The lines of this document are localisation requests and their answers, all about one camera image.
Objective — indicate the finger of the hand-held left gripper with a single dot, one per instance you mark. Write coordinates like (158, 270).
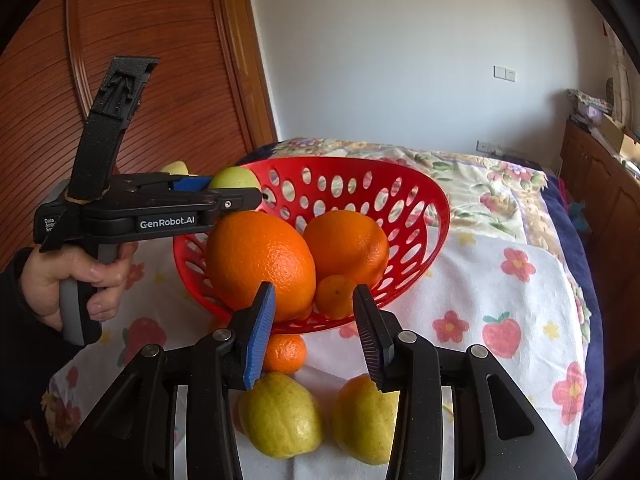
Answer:
(192, 183)
(235, 202)

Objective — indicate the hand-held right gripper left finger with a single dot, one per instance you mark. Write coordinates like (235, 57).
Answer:
(260, 340)

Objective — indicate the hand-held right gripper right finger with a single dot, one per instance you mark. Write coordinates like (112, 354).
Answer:
(372, 345)

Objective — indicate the small round green fruit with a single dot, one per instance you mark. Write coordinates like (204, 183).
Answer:
(235, 178)

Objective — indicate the small tangerine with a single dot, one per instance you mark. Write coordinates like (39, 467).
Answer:
(336, 297)
(285, 355)

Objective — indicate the large orange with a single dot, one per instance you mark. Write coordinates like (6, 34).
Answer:
(350, 245)
(260, 260)

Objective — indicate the yellow-green lemon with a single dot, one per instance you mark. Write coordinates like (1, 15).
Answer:
(280, 417)

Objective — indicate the yellow-green pear with stem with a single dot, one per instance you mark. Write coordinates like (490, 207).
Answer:
(360, 425)

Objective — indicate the red perforated plastic basket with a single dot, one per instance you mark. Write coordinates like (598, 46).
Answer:
(400, 260)

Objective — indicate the person's left forearm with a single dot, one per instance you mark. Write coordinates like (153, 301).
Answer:
(20, 355)

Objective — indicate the person's left hand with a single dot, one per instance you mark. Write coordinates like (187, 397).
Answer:
(45, 280)

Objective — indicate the yellow plush toy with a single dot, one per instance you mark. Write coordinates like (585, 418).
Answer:
(176, 167)

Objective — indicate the brown wooden wardrobe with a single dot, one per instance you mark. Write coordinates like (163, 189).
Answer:
(175, 60)

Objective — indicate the white strawberry print cloth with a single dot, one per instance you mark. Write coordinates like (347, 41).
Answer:
(500, 285)

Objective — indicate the floral blanket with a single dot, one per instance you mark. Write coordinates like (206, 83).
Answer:
(475, 185)

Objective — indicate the dark blue blanket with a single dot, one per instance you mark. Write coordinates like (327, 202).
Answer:
(570, 270)

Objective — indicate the teal cloth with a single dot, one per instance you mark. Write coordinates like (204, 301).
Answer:
(578, 215)

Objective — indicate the wooden sideboard cabinet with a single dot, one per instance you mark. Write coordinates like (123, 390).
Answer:
(600, 185)

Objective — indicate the cardboard box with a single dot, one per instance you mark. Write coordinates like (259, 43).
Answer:
(617, 135)

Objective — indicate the patterned rolled curtain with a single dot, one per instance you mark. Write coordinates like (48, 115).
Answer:
(617, 75)

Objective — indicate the white wall switch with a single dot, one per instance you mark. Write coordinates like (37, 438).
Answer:
(505, 73)

